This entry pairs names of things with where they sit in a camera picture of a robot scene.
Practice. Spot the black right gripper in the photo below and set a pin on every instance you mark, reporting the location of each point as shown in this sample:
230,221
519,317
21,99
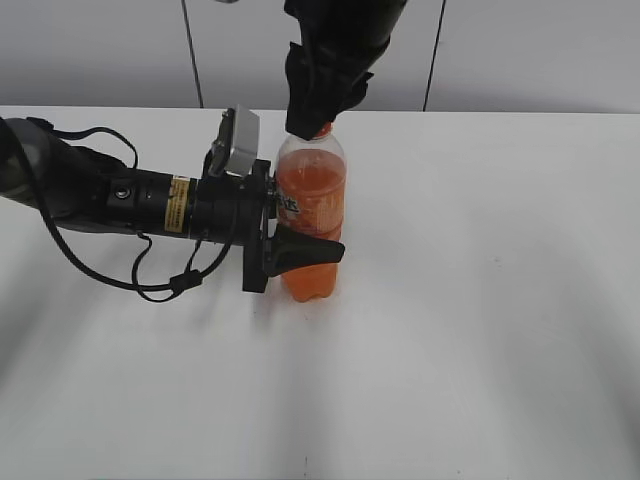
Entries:
328,70

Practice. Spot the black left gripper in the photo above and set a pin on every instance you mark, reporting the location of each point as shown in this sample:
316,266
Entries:
231,210

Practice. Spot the orange bottle cap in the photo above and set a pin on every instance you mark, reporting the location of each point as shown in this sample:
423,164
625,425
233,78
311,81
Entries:
324,131

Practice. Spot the orange soda plastic bottle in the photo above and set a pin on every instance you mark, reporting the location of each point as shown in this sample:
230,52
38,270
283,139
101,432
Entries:
311,177

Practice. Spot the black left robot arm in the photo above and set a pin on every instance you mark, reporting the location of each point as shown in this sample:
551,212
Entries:
74,187

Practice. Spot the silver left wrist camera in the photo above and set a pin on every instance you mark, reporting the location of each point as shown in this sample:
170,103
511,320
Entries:
236,146

